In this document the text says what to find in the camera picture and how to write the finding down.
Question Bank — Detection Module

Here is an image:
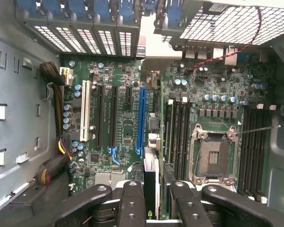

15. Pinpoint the silver chipset heatsink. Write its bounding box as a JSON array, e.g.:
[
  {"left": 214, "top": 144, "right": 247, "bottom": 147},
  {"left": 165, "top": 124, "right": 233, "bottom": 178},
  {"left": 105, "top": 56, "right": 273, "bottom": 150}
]
[{"left": 94, "top": 172, "right": 127, "bottom": 187}]

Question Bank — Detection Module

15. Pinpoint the metal socket cover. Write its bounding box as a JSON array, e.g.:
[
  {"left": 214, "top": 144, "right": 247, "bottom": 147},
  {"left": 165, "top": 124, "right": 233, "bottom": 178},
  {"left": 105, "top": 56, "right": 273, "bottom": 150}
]
[{"left": 194, "top": 176, "right": 239, "bottom": 193}]

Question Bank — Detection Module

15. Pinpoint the CPU socket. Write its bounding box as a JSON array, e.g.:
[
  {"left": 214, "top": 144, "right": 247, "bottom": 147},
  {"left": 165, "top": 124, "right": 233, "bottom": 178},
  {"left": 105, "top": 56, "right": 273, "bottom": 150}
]
[{"left": 190, "top": 122, "right": 240, "bottom": 186}]

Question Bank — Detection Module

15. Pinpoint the RAM stick with white label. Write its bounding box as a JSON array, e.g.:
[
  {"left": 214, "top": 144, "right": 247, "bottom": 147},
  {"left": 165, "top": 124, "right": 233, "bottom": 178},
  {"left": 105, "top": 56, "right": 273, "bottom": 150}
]
[{"left": 165, "top": 98, "right": 175, "bottom": 166}]

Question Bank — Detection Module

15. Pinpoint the blue expansion slot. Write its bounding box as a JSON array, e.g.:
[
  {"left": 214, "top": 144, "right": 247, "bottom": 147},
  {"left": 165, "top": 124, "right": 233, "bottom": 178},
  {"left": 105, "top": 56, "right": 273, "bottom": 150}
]
[{"left": 136, "top": 87, "right": 148, "bottom": 159}]

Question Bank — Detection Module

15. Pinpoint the green motherboard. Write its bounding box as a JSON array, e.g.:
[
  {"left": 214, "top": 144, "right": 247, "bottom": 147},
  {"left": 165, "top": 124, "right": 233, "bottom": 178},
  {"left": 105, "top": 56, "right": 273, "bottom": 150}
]
[{"left": 60, "top": 53, "right": 275, "bottom": 206}]

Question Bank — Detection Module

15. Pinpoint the thin metal locking lever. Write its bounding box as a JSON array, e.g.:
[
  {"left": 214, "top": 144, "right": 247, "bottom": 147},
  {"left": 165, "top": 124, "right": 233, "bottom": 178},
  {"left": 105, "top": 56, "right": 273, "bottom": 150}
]
[{"left": 236, "top": 124, "right": 282, "bottom": 136}]

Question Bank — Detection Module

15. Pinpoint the white expansion slot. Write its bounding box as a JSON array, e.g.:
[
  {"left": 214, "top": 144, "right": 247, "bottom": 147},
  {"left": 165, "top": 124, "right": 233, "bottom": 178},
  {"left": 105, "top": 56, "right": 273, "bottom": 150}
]
[{"left": 80, "top": 79, "right": 91, "bottom": 142}]

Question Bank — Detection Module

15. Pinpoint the black plastic shroud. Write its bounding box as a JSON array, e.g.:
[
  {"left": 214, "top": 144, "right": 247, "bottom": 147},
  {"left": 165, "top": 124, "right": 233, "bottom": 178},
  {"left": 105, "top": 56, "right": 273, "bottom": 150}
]
[{"left": 0, "top": 176, "right": 71, "bottom": 227}]

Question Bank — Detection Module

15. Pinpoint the open black PC case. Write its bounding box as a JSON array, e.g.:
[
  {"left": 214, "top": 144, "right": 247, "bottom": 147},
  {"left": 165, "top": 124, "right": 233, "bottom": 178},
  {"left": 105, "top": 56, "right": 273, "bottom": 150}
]
[{"left": 0, "top": 0, "right": 284, "bottom": 227}]

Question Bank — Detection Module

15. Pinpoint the short black expansion slot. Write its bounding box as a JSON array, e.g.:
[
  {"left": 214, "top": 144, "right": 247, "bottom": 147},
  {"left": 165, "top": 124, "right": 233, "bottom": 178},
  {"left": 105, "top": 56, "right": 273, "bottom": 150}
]
[{"left": 125, "top": 86, "right": 133, "bottom": 106}]

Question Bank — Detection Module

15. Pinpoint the grey power supply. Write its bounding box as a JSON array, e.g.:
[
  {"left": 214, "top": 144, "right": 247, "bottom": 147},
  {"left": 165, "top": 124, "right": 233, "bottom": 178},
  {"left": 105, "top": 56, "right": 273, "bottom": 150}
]
[{"left": 0, "top": 37, "right": 62, "bottom": 209}]

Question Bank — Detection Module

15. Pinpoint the braided power wire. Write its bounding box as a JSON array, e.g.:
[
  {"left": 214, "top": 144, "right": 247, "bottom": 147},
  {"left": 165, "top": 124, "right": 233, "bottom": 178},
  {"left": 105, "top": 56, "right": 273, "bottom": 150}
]
[
  {"left": 39, "top": 61, "right": 74, "bottom": 137},
  {"left": 34, "top": 134, "right": 74, "bottom": 187}
]

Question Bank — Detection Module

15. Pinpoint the red and black twisted wire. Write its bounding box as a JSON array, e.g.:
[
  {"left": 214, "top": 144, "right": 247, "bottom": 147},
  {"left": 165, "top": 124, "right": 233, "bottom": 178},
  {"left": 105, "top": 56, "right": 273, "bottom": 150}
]
[{"left": 186, "top": 7, "right": 263, "bottom": 71}]

